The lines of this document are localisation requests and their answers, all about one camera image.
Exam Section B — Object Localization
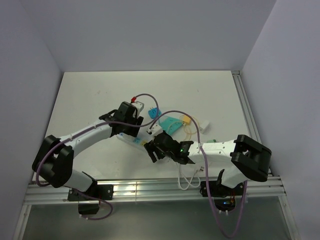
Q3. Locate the yellow cable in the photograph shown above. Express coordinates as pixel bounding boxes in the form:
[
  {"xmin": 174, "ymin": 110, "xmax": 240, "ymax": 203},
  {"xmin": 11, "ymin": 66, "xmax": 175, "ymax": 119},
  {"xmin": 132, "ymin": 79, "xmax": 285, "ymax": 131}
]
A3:
[{"xmin": 179, "ymin": 116, "xmax": 202, "ymax": 142}]

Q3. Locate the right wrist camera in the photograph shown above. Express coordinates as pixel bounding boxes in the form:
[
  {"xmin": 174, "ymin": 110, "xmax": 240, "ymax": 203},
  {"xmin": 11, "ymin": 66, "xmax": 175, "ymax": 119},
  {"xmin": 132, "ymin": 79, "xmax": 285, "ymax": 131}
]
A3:
[{"xmin": 146, "ymin": 124, "xmax": 163, "ymax": 137}]

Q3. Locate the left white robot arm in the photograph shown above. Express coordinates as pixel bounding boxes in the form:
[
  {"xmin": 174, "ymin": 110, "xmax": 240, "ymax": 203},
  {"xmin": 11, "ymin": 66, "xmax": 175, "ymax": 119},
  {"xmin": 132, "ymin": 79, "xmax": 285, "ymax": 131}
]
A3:
[{"xmin": 31, "ymin": 101, "xmax": 144, "ymax": 200}]

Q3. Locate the white charger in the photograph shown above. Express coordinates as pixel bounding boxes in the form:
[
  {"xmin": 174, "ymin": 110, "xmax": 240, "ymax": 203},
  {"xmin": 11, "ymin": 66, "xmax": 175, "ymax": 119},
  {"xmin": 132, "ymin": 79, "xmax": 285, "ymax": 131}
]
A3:
[{"xmin": 199, "ymin": 120, "xmax": 210, "ymax": 133}]

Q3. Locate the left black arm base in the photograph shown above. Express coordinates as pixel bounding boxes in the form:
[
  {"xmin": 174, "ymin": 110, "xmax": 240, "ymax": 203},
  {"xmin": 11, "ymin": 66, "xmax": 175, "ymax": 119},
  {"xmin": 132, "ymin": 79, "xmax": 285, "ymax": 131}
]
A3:
[{"xmin": 67, "ymin": 184, "xmax": 114, "ymax": 221}]

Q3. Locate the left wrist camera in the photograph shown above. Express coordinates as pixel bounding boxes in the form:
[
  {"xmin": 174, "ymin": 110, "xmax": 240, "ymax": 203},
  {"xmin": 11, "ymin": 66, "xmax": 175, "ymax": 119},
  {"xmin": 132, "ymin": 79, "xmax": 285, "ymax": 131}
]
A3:
[{"xmin": 130, "ymin": 96, "xmax": 145, "ymax": 117}]

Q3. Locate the white colourful power strip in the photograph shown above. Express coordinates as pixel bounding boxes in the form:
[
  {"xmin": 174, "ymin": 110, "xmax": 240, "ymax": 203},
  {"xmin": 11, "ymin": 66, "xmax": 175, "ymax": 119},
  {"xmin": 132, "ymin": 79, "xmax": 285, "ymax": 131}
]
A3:
[{"xmin": 116, "ymin": 133, "xmax": 151, "ymax": 151}]

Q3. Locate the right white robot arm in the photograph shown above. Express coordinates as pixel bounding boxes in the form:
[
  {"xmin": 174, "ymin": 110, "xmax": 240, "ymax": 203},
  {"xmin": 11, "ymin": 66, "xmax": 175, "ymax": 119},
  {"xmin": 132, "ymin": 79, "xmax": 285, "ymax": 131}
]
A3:
[{"xmin": 144, "ymin": 131, "xmax": 272, "ymax": 195}]

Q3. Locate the teal triangular socket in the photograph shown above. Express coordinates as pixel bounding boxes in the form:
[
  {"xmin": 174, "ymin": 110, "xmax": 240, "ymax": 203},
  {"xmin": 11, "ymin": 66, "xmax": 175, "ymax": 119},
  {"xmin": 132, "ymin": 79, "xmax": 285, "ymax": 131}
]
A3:
[{"xmin": 158, "ymin": 116, "xmax": 183, "ymax": 135}]

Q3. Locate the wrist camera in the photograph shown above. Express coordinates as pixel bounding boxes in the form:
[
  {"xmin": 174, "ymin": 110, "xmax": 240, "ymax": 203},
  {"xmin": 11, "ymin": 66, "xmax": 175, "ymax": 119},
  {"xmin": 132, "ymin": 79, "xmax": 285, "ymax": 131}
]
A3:
[
  {"xmin": 146, "ymin": 124, "xmax": 163, "ymax": 137},
  {"xmin": 130, "ymin": 96, "xmax": 145, "ymax": 117}
]

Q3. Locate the yellow charger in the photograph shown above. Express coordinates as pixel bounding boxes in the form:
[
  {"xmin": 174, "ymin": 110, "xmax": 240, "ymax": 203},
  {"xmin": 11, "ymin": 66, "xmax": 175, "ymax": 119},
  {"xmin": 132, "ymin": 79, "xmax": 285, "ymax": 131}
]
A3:
[{"xmin": 180, "ymin": 115, "xmax": 192, "ymax": 125}]

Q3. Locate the blue plug adapter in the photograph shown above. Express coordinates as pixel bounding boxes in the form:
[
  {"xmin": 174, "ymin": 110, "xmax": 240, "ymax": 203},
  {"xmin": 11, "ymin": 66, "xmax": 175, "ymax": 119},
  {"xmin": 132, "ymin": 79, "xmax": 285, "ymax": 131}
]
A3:
[{"xmin": 147, "ymin": 107, "xmax": 161, "ymax": 120}]

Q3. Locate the green charger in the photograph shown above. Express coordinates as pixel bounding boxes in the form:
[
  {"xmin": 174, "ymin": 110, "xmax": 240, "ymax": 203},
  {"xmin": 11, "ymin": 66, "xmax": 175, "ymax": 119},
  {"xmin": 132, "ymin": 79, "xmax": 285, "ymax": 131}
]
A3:
[{"xmin": 206, "ymin": 139, "xmax": 219, "ymax": 143}]

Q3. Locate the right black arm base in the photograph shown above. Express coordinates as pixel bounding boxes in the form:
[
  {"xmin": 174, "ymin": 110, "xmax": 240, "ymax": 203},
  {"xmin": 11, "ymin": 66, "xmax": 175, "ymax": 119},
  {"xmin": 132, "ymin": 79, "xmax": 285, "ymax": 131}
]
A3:
[{"xmin": 208, "ymin": 180, "xmax": 245, "ymax": 212}]

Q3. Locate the aluminium front rail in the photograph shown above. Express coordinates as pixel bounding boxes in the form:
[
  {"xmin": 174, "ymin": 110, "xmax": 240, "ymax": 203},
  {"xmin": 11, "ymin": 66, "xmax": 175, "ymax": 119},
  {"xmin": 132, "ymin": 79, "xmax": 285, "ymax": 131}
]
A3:
[{"xmin": 23, "ymin": 176, "xmax": 286, "ymax": 205}]

